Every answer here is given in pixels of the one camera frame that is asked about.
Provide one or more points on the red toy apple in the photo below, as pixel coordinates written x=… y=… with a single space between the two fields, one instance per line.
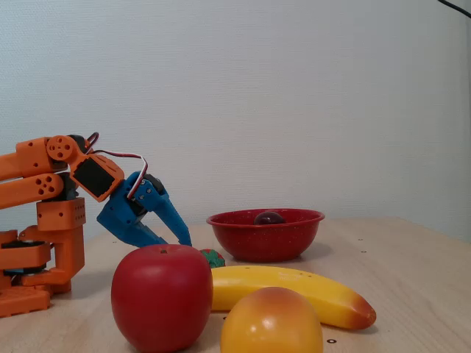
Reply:
x=162 y=294

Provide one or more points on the dark purple plum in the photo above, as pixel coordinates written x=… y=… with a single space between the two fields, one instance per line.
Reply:
x=270 y=218

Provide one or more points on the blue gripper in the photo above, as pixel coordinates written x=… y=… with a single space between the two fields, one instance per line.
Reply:
x=123 y=215

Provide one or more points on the small toy strawberry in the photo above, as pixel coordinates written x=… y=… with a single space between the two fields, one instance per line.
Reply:
x=214 y=258

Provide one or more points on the red speckled bowl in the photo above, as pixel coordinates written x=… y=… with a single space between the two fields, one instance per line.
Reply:
x=257 y=239

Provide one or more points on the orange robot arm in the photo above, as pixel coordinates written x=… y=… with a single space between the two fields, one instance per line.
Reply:
x=22 y=191

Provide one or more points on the yellow orange toy peach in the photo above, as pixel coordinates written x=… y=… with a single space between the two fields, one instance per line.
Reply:
x=272 y=323

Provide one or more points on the yellow toy banana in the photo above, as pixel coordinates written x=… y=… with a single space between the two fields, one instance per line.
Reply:
x=257 y=279

